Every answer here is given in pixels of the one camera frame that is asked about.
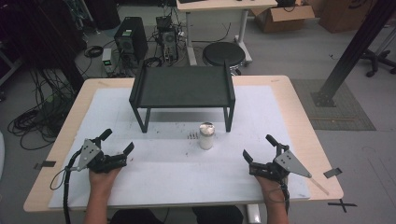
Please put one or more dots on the white table leg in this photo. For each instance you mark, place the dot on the white table leg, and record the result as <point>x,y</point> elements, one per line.
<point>253,214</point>

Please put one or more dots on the small grey power supply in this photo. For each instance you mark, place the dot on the small grey power supply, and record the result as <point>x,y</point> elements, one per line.
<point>107,60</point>

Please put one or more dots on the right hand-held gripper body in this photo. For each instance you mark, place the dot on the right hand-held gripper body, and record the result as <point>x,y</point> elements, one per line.
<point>281,165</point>

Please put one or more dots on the person's left leg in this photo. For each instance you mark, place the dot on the person's left leg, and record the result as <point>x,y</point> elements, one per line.
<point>134,217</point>

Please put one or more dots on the person's right hand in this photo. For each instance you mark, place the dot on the person's right hand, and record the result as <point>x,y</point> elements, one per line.
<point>270,188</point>

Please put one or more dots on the person's right leg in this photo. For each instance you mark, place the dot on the person's right leg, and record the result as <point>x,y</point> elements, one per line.
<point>218,215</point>

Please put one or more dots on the black computer tower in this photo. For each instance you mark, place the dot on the black computer tower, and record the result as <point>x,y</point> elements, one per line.
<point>130,39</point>

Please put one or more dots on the small dark screws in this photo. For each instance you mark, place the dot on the small dark screws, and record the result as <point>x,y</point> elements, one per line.
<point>193,135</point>

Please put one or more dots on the white can with silver lid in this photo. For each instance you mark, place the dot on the white can with silver lid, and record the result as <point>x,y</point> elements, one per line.
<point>206,137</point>

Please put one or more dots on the grey floor mat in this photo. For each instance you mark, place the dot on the grey floor mat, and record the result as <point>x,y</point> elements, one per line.
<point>342,115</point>

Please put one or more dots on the black metal shelf rack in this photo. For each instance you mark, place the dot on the black metal shelf rack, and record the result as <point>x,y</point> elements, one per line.
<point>183,88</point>

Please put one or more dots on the black tape strip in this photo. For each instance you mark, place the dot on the black tape strip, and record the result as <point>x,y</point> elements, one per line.
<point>46,164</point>
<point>332,173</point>

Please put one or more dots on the black curtain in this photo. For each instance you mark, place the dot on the black curtain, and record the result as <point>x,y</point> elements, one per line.
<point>34,34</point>

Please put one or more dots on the black office chair base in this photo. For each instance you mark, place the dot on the black office chair base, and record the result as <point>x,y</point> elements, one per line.
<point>378,60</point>

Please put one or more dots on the white desk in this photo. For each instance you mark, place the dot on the white desk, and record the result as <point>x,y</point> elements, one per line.
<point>224,5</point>

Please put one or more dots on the person's leg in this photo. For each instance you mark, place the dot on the person's leg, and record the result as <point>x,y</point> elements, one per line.
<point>218,215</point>
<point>134,217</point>

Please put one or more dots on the large closed cardboard box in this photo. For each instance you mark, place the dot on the large closed cardboard box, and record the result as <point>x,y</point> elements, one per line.
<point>342,14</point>

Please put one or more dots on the open computer case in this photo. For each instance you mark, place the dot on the open computer case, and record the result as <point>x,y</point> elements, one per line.
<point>168,43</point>

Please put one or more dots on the black metal beam stand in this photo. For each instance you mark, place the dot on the black metal beam stand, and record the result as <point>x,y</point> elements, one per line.
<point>355,48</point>

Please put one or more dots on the open cardboard box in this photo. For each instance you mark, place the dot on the open cardboard box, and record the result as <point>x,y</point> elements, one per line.
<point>281,17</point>

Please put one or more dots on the person's left hand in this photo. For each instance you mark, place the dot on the person's left hand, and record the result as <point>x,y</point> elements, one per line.
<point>102,180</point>

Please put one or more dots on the round black stool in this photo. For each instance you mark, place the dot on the round black stool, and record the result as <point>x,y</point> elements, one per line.
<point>223,53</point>

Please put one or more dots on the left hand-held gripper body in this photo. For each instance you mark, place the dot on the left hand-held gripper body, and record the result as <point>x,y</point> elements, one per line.
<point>90,154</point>

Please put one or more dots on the white table mat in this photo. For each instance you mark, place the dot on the white table mat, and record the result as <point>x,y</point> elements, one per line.
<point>174,180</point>

